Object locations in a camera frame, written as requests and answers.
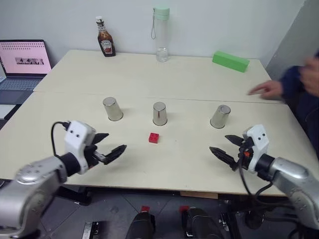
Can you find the person's bare hand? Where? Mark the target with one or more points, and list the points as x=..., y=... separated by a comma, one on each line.
x=270, y=89
x=312, y=74

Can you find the person's dark blue torso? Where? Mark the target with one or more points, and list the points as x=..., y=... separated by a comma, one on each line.
x=310, y=117

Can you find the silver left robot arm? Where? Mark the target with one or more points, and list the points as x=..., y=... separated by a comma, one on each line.
x=32, y=179

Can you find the person's blue-sleeved forearm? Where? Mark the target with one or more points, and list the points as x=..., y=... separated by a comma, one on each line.
x=291, y=82

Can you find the black table foot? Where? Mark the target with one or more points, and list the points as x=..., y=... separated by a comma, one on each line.
x=74, y=195

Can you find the white flat object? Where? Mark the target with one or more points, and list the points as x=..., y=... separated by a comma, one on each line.
x=6, y=111

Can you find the dark rounded shape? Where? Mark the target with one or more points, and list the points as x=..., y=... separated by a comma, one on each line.
x=203, y=224
x=140, y=226

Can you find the ketchup bottle with white cap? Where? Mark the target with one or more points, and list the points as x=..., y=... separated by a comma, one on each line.
x=106, y=42

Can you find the black round base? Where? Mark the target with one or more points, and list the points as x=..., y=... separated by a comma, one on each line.
x=254, y=220

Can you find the upturned steel cup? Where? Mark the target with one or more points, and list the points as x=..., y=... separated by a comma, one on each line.
x=159, y=114
x=113, y=110
x=220, y=117

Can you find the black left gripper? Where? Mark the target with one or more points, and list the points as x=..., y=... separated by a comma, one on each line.
x=91, y=155

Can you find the clear bottle with green lid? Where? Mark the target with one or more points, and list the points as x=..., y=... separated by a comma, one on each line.
x=162, y=37

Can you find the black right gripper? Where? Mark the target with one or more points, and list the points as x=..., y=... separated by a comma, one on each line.
x=245, y=155

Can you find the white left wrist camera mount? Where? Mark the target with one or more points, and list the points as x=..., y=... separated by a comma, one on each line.
x=76, y=139

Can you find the green rectangular block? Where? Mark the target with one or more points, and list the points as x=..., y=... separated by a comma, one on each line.
x=230, y=61

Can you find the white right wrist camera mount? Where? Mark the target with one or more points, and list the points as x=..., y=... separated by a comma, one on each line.
x=260, y=147

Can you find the small red toy brick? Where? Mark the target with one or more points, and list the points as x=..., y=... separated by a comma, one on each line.
x=153, y=138

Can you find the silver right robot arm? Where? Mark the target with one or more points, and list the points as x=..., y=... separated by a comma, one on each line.
x=291, y=176

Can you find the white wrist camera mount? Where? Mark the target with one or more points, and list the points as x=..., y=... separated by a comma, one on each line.
x=260, y=147
x=76, y=139

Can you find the open grey laptop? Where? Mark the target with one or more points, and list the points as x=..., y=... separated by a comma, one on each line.
x=23, y=62

